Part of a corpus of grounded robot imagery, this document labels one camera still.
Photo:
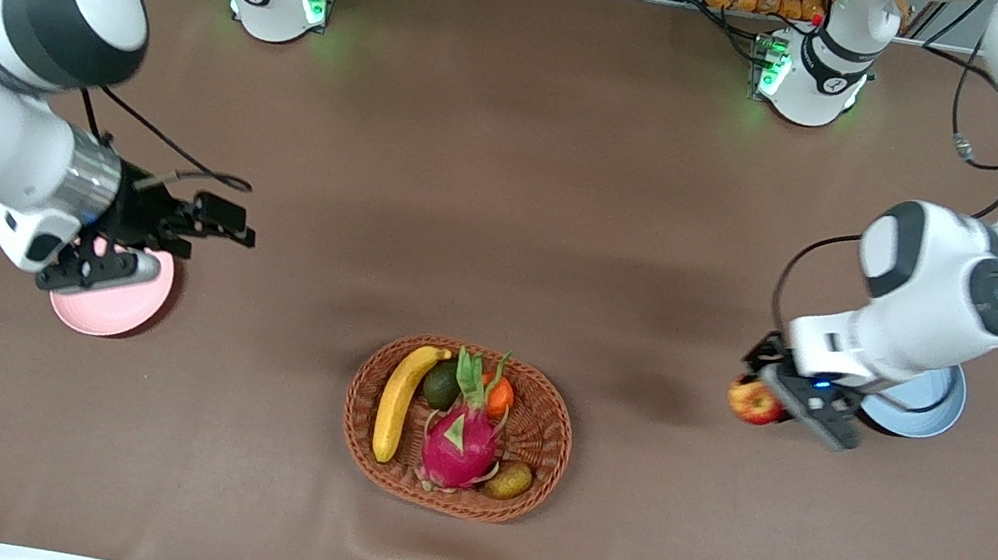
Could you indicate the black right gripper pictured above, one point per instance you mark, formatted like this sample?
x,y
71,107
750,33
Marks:
x,y
135,211

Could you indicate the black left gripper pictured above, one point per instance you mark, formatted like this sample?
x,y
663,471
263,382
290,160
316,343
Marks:
x,y
765,353

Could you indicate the red yellow apple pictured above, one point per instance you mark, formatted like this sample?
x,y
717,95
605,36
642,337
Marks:
x,y
752,404

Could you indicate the yellow banana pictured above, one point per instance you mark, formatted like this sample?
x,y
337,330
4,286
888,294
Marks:
x,y
399,395

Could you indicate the pink round plate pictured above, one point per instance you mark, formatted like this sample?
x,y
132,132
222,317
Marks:
x,y
108,316

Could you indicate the blue round plate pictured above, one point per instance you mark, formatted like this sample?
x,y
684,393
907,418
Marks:
x,y
927,418

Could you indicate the brown wicker basket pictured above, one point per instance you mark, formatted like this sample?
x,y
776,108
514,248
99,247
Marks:
x,y
535,489

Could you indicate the orange fruit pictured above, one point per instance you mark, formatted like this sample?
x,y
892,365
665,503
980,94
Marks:
x,y
501,400

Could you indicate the dark green avocado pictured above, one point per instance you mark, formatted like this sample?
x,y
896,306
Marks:
x,y
442,385

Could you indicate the magenta dragon fruit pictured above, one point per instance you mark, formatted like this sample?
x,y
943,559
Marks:
x,y
458,451

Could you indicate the brown table mat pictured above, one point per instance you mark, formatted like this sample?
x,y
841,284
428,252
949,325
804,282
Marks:
x,y
517,172

